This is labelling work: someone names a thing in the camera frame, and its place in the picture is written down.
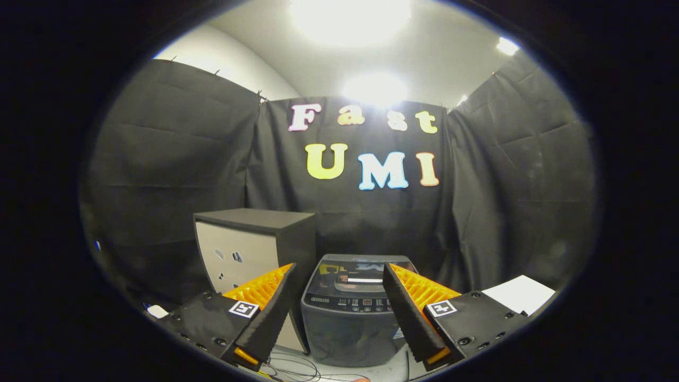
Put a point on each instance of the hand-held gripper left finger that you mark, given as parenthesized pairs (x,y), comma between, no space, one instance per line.
(276,313)

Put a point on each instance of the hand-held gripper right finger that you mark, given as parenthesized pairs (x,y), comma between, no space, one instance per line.
(406,318)

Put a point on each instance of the grey washing machine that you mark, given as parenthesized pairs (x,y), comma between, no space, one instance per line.
(345,334)

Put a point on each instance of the grey cabinet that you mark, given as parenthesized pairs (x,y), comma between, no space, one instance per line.
(260,249)

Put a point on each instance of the small white object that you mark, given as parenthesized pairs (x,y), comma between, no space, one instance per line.
(157,311)

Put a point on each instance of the white sheet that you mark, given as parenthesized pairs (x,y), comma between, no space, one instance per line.
(522,294)

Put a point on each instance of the black backdrop cloth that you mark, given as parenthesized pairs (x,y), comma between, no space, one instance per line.
(185,159)

